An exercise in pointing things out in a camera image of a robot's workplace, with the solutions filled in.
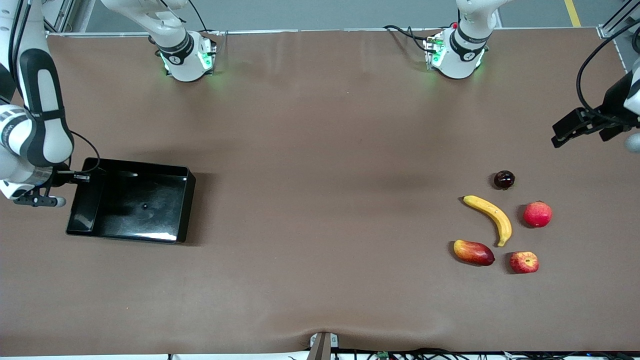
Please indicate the red yellow apple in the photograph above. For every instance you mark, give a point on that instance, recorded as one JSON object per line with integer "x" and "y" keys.
{"x": 524, "y": 262}

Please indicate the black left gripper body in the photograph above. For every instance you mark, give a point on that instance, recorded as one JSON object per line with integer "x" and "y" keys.
{"x": 614, "y": 104}

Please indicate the aluminium frame profile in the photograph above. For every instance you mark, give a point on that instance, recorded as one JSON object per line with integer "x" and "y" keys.
{"x": 65, "y": 12}
{"x": 607, "y": 31}

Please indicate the small green circuit board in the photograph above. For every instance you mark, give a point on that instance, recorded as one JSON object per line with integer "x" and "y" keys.
{"x": 382, "y": 355}

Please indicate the red yellow mango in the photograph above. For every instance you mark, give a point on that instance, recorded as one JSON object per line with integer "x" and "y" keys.
{"x": 472, "y": 252}

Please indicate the brown table mat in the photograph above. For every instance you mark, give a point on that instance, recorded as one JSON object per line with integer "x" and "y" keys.
{"x": 300, "y": 275}

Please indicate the black plastic box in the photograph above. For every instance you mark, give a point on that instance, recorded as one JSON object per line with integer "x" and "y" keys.
{"x": 150, "y": 200}

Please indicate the yellow banana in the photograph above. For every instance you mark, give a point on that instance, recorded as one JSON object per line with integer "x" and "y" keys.
{"x": 492, "y": 214}

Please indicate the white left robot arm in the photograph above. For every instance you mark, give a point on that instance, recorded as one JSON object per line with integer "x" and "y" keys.
{"x": 462, "y": 55}

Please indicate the metal table edge bracket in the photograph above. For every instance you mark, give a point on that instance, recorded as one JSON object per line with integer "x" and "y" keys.
{"x": 322, "y": 347}

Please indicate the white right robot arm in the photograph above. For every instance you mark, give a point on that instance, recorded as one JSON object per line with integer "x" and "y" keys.
{"x": 45, "y": 125}

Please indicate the dark purple plum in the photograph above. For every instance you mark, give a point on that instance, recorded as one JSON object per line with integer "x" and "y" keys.
{"x": 504, "y": 180}

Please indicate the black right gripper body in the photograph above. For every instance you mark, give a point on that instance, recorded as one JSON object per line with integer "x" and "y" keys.
{"x": 61, "y": 176}

